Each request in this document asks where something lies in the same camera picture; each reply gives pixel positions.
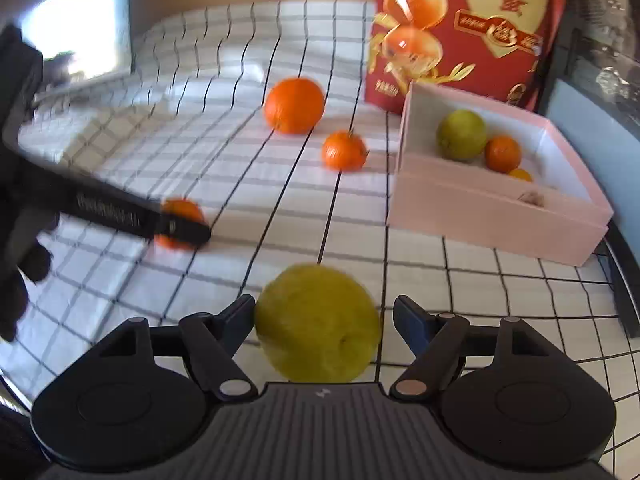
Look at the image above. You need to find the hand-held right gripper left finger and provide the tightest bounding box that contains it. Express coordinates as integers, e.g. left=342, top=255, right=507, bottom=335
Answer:
left=100, top=294, right=258, bottom=403

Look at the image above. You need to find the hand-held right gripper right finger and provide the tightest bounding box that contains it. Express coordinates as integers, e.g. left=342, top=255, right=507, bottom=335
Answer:
left=390, top=295, right=548, bottom=403

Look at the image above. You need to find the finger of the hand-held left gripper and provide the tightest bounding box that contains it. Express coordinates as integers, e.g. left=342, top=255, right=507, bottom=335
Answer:
left=153, top=211, right=213, bottom=249

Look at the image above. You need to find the small mandarin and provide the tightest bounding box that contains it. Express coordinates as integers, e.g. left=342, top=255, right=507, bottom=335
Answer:
left=484, top=135, right=522, bottom=173
left=321, top=130, right=368, bottom=172
left=155, top=197, right=207, bottom=252

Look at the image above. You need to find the yellow lemon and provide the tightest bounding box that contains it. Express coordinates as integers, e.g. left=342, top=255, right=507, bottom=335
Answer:
left=254, top=262, right=382, bottom=383

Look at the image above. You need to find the pink cardboard box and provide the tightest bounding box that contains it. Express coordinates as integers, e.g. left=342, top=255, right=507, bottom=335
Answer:
left=386, top=81, right=615, bottom=267

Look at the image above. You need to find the green lemon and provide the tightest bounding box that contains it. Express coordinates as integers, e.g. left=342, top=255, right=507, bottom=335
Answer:
left=436, top=109, right=488, bottom=162

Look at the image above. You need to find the person's left hand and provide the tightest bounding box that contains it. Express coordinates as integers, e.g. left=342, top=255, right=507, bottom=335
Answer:
left=0, top=210, right=58, bottom=343

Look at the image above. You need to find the white black checked cloth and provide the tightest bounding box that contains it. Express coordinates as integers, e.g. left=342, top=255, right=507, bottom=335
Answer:
left=0, top=0, right=628, bottom=441

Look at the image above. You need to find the large orange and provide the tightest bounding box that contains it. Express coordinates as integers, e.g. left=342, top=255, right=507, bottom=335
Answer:
left=263, top=76, right=326, bottom=135

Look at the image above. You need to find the dark glass panel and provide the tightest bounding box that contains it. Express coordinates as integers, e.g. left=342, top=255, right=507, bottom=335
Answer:
left=535, top=0, right=640, bottom=338

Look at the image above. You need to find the red snack bag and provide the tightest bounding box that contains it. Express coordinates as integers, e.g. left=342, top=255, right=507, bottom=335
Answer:
left=364, top=0, right=573, bottom=115

